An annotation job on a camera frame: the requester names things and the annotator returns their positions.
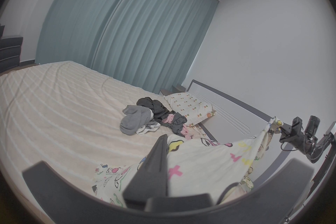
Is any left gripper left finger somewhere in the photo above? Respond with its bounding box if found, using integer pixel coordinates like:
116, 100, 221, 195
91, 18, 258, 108
123, 134, 169, 210

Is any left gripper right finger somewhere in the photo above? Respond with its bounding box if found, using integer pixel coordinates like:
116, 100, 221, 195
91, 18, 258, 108
217, 183, 240, 204

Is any white printed pyjama top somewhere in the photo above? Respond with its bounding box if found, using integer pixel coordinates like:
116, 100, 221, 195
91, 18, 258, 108
92, 117, 284, 209

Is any pile of clothes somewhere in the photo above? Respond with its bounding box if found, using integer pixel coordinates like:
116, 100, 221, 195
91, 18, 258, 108
119, 97, 195, 139

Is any bed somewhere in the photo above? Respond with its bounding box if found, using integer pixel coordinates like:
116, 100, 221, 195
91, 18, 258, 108
0, 61, 292, 208

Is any white printed pillow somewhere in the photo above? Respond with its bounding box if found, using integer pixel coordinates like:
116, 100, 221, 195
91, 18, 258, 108
164, 92, 216, 127

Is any grey bedside table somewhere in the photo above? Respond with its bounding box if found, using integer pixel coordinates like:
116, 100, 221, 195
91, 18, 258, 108
160, 84, 187, 96

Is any blue-green curtain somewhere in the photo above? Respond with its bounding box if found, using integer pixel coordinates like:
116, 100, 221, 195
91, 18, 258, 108
35, 0, 155, 70
90, 0, 220, 93

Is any black chest of drawers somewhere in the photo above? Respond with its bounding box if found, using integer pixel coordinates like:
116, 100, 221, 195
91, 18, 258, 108
0, 23, 23, 74

